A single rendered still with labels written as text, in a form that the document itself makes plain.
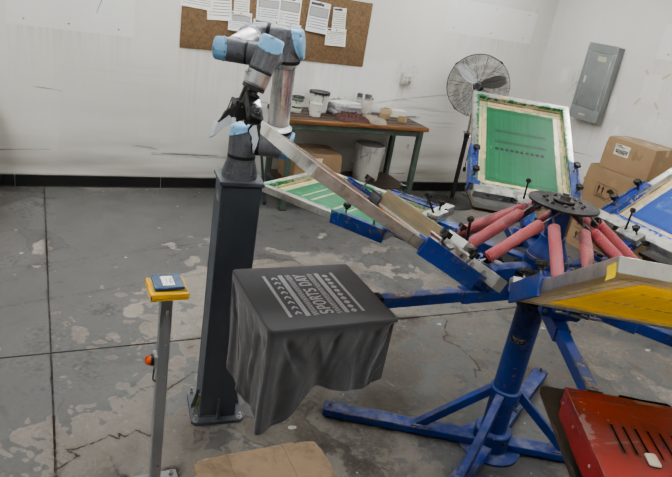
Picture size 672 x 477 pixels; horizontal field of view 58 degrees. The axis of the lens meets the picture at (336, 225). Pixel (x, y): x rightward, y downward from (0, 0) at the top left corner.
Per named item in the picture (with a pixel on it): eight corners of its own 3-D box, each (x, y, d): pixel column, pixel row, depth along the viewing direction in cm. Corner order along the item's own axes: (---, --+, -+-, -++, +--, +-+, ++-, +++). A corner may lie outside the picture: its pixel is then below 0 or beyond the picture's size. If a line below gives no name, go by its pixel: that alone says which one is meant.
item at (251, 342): (254, 439, 208) (269, 332, 193) (221, 363, 245) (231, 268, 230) (262, 437, 210) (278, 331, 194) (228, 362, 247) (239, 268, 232)
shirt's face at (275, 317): (270, 331, 194) (270, 330, 194) (233, 270, 230) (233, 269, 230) (398, 319, 215) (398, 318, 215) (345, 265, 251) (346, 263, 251)
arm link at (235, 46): (242, 15, 231) (212, 29, 186) (270, 20, 231) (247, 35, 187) (239, 46, 236) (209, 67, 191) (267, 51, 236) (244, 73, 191)
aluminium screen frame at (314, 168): (310, 176, 169) (318, 165, 169) (249, 123, 218) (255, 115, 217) (471, 286, 213) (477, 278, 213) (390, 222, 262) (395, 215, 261)
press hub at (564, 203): (481, 481, 281) (566, 210, 233) (435, 425, 313) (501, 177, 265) (543, 465, 298) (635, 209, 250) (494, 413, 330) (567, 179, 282)
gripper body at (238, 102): (245, 121, 194) (260, 86, 191) (253, 128, 187) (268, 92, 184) (223, 113, 190) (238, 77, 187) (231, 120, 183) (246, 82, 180)
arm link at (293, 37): (259, 148, 259) (270, 18, 230) (293, 154, 259) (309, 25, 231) (253, 160, 248) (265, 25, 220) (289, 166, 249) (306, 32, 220)
